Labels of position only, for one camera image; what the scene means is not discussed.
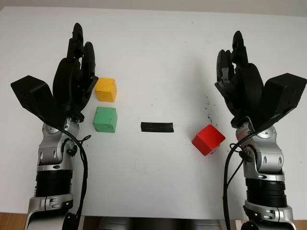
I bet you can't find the dark robot torso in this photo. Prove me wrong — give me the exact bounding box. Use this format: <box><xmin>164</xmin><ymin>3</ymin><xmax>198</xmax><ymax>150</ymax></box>
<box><xmin>83</xmin><ymin>217</ymin><xmax>237</xmax><ymax>230</ymax></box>

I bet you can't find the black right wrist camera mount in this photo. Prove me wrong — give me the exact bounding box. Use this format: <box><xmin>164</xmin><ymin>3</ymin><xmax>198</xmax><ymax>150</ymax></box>
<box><xmin>249</xmin><ymin>73</ymin><xmax>307</xmax><ymax>135</ymax></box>

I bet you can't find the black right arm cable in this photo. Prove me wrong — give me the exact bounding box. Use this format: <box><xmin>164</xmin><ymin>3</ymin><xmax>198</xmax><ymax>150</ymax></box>
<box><xmin>222</xmin><ymin>134</ymin><xmax>256</xmax><ymax>230</ymax></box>

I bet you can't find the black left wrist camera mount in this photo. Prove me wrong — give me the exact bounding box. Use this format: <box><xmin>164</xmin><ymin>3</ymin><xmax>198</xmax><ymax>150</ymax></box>
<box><xmin>11</xmin><ymin>75</ymin><xmax>70</xmax><ymax>132</ymax></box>

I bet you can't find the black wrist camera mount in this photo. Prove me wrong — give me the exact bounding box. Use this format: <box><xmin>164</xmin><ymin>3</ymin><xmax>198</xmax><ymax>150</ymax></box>
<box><xmin>11</xmin><ymin>75</ymin><xmax>70</xmax><ymax>132</ymax></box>
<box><xmin>249</xmin><ymin>73</ymin><xmax>307</xmax><ymax>135</ymax></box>

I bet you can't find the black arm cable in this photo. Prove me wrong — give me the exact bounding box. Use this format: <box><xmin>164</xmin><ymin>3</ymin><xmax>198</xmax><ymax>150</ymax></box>
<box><xmin>57</xmin><ymin>126</ymin><xmax>92</xmax><ymax>230</ymax></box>
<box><xmin>222</xmin><ymin>134</ymin><xmax>256</xmax><ymax>230</ymax></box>

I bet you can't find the red wooden block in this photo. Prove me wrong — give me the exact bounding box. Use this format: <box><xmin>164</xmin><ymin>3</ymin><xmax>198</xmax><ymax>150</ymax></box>
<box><xmin>191</xmin><ymin>124</ymin><xmax>226</xmax><ymax>157</ymax></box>

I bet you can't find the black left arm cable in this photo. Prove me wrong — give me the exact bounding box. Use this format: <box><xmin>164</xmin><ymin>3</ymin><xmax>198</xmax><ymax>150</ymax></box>
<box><xmin>57</xmin><ymin>126</ymin><xmax>92</xmax><ymax>230</ymax></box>

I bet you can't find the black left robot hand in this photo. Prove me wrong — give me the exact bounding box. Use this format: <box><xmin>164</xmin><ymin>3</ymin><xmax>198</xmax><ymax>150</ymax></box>
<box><xmin>52</xmin><ymin>23</ymin><xmax>99</xmax><ymax>123</ymax></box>

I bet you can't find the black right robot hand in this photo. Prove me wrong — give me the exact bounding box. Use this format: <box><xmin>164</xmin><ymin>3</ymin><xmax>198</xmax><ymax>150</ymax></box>
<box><xmin>214</xmin><ymin>30</ymin><xmax>266</xmax><ymax>127</ymax></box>

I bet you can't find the black tape strip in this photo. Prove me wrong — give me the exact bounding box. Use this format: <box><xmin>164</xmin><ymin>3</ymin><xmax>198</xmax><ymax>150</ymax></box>
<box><xmin>140</xmin><ymin>122</ymin><xmax>175</xmax><ymax>133</ymax></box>

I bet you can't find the yellow wooden block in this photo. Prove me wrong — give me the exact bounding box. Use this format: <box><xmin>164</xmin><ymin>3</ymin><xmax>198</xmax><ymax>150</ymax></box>
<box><xmin>94</xmin><ymin>77</ymin><xmax>118</xmax><ymax>103</ymax></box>

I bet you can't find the green wooden block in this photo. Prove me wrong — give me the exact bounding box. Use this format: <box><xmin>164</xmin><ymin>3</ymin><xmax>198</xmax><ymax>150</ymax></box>
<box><xmin>92</xmin><ymin>106</ymin><xmax>118</xmax><ymax>133</ymax></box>

